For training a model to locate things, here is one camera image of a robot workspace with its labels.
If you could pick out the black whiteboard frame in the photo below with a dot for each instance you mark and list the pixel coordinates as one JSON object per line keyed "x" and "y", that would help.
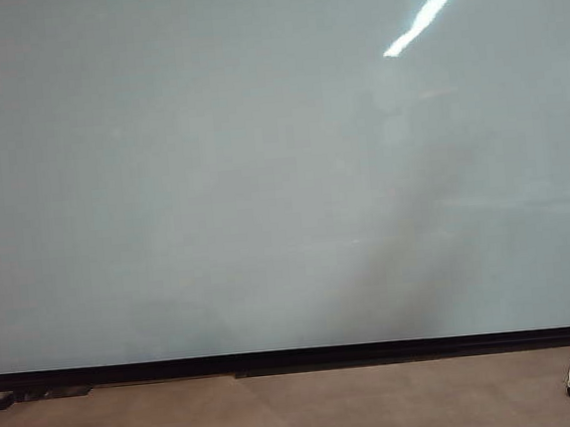
{"x": 297, "y": 356}

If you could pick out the white glass whiteboard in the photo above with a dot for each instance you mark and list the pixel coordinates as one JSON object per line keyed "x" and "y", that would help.
{"x": 212, "y": 180}

